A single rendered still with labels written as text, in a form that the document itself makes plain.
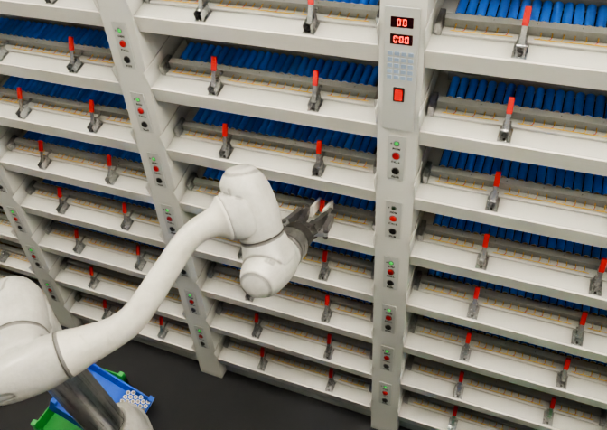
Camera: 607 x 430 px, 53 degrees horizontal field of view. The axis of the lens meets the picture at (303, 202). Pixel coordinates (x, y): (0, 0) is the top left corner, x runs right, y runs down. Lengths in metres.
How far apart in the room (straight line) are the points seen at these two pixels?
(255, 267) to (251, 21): 0.55
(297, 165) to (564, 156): 0.64
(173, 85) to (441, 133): 0.69
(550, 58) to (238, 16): 0.67
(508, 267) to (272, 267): 0.62
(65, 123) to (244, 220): 0.85
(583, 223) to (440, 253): 0.36
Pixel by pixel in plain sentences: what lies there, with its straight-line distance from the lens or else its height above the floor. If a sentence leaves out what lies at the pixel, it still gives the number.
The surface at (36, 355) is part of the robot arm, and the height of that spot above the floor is 1.07.
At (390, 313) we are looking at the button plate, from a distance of 1.81.
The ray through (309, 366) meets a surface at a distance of 2.31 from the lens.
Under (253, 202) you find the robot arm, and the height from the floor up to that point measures 1.23.
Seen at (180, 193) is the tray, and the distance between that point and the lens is 1.85.
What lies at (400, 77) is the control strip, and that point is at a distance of 1.31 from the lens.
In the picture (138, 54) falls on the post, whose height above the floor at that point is 1.37.
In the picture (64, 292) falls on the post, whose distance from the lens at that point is 2.69.
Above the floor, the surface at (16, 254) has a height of 0.35.
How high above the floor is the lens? 2.04
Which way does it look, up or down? 40 degrees down
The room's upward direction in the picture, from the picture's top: 4 degrees counter-clockwise
